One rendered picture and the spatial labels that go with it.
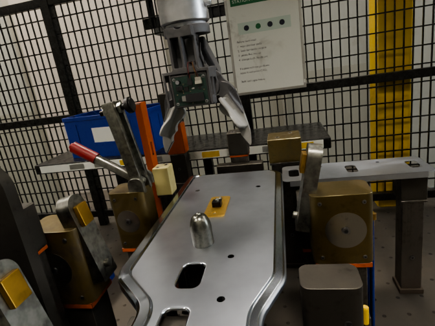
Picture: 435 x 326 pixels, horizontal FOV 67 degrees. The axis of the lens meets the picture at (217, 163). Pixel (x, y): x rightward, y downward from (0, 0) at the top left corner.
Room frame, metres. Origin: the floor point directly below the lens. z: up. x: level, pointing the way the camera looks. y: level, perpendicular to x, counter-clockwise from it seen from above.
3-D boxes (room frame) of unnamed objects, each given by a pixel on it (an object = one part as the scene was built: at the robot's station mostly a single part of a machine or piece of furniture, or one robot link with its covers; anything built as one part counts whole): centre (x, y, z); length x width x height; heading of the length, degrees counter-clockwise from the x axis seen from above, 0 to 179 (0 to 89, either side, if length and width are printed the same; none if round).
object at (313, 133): (1.03, 0.11, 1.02); 0.90 x 0.22 x 0.03; 78
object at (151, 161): (0.70, 0.14, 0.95); 0.03 x 0.01 x 0.50; 168
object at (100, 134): (1.07, 0.30, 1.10); 0.30 x 0.17 x 0.13; 68
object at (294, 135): (0.80, -0.17, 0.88); 0.08 x 0.08 x 0.36; 78
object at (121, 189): (0.60, 0.19, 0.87); 0.10 x 0.07 x 0.35; 78
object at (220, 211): (0.56, 0.01, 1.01); 0.08 x 0.04 x 0.01; 168
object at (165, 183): (0.67, 0.12, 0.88); 0.04 x 0.04 x 0.37; 78
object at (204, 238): (0.44, 0.04, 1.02); 0.03 x 0.03 x 0.07
